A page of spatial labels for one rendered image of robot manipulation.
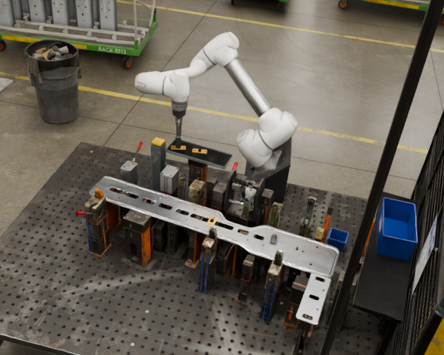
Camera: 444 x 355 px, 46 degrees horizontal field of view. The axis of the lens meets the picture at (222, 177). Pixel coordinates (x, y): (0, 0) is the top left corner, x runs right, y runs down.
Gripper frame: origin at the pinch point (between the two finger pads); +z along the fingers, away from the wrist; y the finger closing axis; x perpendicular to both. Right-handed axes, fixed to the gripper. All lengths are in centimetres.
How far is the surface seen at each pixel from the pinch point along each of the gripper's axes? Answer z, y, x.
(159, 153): 12.3, -2.5, -10.7
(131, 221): 20, 48, -23
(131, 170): 16.7, 8.7, -26.1
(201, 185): 14.1, 23.9, 13.5
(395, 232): 19, 54, 115
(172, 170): 11.1, 14.5, -2.9
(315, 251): 22, 65, 70
